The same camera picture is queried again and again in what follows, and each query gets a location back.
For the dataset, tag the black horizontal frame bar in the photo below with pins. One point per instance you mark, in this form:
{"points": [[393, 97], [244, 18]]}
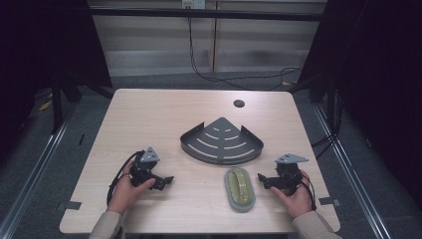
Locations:
{"points": [[205, 14]]}

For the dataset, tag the person's left hand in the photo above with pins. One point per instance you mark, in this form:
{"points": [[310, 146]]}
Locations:
{"points": [[126, 195]]}

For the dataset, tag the green soap bar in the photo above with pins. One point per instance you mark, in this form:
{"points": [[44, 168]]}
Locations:
{"points": [[239, 186]]}

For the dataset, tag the person's right hand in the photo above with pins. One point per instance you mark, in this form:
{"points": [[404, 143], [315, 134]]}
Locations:
{"points": [[297, 200]]}

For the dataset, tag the black curtain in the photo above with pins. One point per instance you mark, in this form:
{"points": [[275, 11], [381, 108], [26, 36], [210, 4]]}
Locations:
{"points": [[375, 83], [43, 46]]}

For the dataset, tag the dark grey corner shelf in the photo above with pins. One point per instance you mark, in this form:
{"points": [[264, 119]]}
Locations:
{"points": [[221, 142]]}

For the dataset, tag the aluminium floor rail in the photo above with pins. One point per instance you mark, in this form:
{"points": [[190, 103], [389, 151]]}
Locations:
{"points": [[351, 172], [31, 179]]}

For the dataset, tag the dark round table grommet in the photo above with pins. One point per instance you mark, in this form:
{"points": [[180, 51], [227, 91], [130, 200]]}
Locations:
{"points": [[239, 103]]}

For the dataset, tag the white wall socket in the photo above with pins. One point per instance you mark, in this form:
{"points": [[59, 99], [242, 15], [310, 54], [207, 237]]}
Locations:
{"points": [[193, 4]]}

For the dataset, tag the grey tape strip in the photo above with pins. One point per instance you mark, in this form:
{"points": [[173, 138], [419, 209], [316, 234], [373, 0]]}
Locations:
{"points": [[73, 205], [329, 201]]}

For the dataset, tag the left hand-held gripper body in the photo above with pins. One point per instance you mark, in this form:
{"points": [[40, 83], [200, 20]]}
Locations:
{"points": [[143, 167]]}

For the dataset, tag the yellow scrap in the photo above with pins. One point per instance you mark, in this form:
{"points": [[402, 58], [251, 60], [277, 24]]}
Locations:
{"points": [[45, 105]]}

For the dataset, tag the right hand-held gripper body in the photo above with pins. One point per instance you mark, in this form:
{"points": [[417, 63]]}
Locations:
{"points": [[288, 172]]}

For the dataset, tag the black metal stand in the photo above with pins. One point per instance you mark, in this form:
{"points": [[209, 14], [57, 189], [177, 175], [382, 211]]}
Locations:
{"points": [[57, 106]]}

